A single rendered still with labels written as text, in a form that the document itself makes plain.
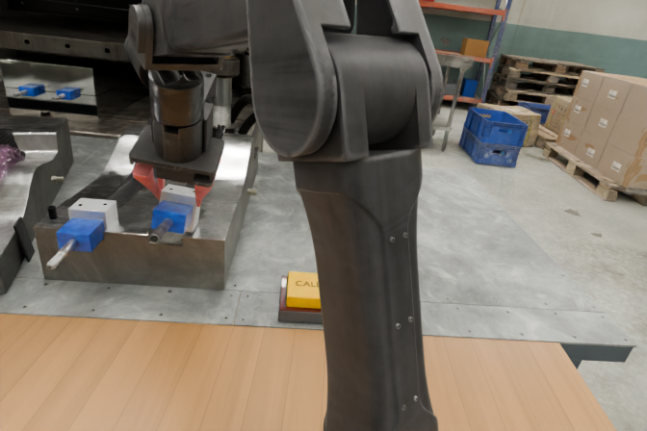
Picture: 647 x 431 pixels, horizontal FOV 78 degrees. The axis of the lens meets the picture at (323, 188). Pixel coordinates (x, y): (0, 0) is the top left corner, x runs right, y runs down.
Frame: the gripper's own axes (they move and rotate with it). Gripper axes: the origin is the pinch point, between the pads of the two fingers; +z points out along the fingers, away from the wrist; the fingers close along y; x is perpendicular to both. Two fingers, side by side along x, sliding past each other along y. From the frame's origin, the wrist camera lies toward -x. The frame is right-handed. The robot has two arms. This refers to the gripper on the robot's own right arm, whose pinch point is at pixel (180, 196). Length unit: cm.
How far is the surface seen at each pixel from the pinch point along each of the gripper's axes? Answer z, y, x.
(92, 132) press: 44, 43, -57
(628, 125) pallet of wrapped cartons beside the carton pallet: 92, -293, -243
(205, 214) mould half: 6.4, -2.9, -2.9
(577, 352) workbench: 6, -62, 12
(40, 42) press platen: 27, 62, -74
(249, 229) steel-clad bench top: 18.2, -9.9, -10.6
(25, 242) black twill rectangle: 14.1, 22.8, 2.5
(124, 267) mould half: 10.5, 6.4, 6.3
